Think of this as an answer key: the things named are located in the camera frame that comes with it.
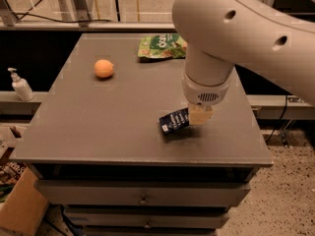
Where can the dark blue rxbar wrapper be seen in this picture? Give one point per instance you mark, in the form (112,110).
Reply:
(174,121)

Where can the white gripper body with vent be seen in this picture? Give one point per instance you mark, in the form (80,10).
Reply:
(206,92)

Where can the green snack bag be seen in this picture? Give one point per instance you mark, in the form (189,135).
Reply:
(162,46)

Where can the orange ball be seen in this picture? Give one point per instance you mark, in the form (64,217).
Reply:
(103,69)

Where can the grey drawer cabinet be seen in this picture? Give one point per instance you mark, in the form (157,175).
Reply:
(96,147)

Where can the yellow foam padded gripper finger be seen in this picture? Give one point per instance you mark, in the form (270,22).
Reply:
(199,114)

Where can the cardboard box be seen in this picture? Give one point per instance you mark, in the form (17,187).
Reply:
(23,210)

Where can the white pump dispenser bottle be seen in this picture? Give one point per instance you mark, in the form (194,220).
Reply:
(21,86)

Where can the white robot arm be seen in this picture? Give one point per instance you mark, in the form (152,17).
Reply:
(249,33)

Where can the magazine in box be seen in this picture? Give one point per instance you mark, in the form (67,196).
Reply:
(9,177)

